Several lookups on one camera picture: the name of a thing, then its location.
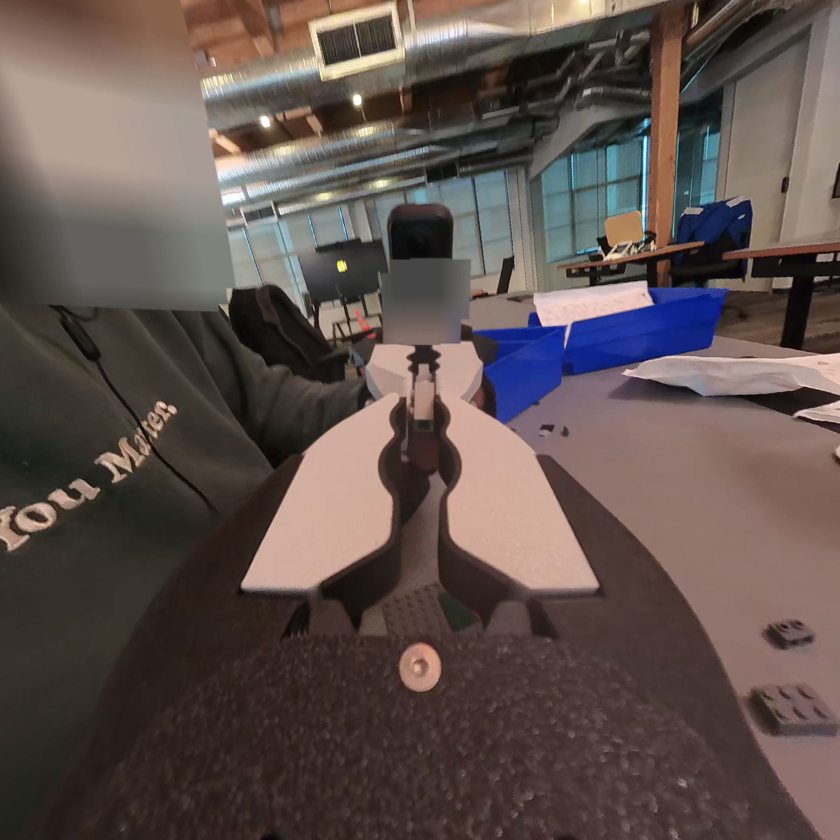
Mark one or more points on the white plastic bag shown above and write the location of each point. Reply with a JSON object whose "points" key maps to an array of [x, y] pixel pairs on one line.
{"points": [[590, 305]]}

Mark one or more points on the grey desk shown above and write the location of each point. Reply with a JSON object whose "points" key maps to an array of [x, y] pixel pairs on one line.
{"points": [[656, 525]]}

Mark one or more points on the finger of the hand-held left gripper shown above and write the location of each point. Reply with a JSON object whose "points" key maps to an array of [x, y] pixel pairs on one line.
{"points": [[390, 371], [459, 371]]}

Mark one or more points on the black display screen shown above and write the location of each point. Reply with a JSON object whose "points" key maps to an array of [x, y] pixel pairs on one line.
{"points": [[341, 275]]}

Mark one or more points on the white paper bag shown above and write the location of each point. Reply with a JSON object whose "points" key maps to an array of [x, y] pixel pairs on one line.
{"points": [[722, 374]]}

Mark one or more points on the wooden edged office table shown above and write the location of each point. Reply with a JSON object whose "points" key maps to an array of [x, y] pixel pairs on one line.
{"points": [[630, 253], [787, 253]]}

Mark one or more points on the blue plastic bin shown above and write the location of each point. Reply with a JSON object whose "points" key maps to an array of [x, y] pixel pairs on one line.
{"points": [[643, 341], [525, 374]]}

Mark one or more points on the dark grey four-stud brick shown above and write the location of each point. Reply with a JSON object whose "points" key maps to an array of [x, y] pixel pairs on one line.
{"points": [[787, 635]]}

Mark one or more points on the blue jacket on chair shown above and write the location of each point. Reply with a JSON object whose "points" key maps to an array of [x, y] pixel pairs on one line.
{"points": [[715, 229]]}

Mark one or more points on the light grey small brick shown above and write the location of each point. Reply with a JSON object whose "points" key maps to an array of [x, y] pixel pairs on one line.
{"points": [[422, 400]]}

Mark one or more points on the grey six-stud brick plate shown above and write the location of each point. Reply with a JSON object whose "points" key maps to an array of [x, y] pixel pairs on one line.
{"points": [[791, 712]]}

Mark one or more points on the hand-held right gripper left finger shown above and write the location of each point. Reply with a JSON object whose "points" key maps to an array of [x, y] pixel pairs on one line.
{"points": [[321, 512]]}

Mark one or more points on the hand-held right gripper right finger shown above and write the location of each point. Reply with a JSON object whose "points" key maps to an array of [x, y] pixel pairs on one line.
{"points": [[518, 512]]}

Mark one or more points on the white ceiling air vent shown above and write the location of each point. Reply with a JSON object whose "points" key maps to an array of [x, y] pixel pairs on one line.
{"points": [[358, 39]]}

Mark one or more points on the silver ventilation duct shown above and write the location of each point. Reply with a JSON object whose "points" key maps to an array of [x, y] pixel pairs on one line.
{"points": [[315, 154]]}

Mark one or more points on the beige chair backrest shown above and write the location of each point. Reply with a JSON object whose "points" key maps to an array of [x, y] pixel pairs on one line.
{"points": [[623, 226]]}

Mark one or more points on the person's green sweatshirt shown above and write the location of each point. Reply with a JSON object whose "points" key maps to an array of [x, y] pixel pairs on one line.
{"points": [[98, 590]]}

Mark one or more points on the wooden pillar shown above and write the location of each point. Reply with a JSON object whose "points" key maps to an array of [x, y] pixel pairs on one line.
{"points": [[666, 131]]}

